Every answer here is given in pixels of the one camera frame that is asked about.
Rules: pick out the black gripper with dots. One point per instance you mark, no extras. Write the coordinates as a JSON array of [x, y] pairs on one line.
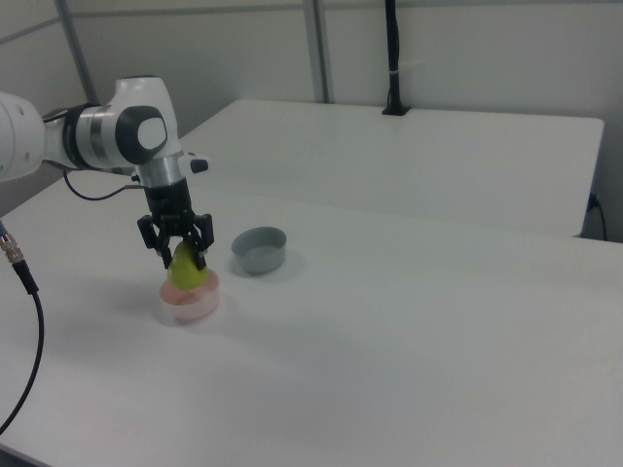
[[168, 204]]

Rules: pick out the black camera pole with base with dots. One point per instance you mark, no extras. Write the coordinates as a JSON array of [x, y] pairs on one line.
[[393, 58]]

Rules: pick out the grey plastic bowl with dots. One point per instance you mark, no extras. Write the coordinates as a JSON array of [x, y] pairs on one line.
[[260, 260]]

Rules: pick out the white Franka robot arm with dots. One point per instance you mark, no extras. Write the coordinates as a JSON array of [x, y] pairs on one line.
[[136, 97]]

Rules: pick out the pink plastic bowl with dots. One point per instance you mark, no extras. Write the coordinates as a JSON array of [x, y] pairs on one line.
[[194, 306]]

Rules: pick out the grey metal partition post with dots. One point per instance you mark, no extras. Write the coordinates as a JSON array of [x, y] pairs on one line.
[[78, 48], [318, 48]]

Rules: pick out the green pear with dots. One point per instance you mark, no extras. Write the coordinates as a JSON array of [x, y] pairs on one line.
[[187, 275]]

